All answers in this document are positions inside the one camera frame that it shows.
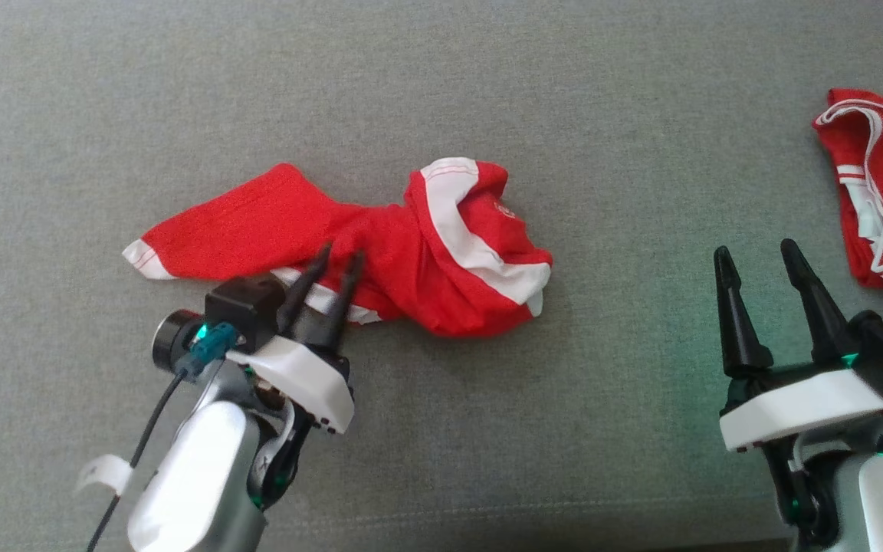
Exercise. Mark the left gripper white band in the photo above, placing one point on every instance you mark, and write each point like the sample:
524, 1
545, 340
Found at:
303, 379

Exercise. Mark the left robot arm silver white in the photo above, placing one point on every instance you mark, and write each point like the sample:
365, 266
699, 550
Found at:
196, 475

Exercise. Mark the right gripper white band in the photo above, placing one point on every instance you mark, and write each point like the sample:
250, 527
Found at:
802, 410

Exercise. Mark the red shorts white stripe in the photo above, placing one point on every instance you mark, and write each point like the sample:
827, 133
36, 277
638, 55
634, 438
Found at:
380, 253

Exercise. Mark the grey sofa seat cushion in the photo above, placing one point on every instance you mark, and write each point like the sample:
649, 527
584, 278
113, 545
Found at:
441, 92

